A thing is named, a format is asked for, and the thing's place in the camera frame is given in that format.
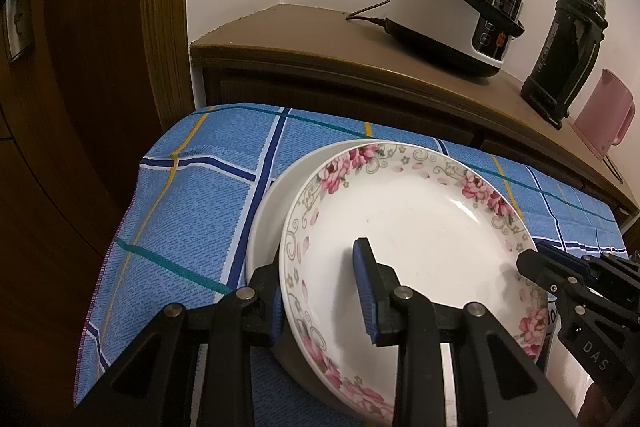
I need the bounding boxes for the wall switch panel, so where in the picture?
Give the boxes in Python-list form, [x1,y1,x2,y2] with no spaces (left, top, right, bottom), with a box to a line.
[4,0,37,64]

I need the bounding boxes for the floral white plate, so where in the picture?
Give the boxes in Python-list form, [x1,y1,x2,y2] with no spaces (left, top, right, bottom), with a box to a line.
[279,141,551,427]

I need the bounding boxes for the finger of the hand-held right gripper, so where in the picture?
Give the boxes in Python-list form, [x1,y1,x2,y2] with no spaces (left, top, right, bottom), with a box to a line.
[537,241,640,288]
[516,248,601,295]

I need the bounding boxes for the black rice cooker cable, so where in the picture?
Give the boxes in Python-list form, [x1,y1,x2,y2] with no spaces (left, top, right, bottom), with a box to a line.
[346,0,393,31]

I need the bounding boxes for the blue checked cloth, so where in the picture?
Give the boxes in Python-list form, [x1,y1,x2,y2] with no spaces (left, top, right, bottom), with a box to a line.
[74,103,628,427]

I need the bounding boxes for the pink electric kettle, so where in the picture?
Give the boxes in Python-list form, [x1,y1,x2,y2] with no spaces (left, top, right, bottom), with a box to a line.
[571,68,637,158]

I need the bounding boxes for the plain white plate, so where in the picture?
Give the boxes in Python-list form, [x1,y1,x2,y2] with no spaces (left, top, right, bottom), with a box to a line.
[246,139,391,423]

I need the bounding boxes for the black kettle cable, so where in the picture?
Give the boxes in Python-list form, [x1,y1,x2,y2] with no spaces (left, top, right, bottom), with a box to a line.
[601,153,624,184]

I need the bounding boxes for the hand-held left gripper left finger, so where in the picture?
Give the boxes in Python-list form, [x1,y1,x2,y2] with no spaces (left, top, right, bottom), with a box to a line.
[75,259,287,427]

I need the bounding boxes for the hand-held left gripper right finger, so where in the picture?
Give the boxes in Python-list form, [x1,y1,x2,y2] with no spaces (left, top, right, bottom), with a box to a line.
[352,237,576,427]

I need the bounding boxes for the dark wooden door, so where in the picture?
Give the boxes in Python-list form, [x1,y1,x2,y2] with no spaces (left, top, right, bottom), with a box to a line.
[0,0,196,408]

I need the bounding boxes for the brown wooden cabinet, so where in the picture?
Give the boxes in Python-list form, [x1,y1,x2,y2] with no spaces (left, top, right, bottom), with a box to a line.
[190,4,640,233]

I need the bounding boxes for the black thermos flask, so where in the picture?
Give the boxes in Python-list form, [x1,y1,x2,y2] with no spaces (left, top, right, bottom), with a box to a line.
[520,0,609,130]

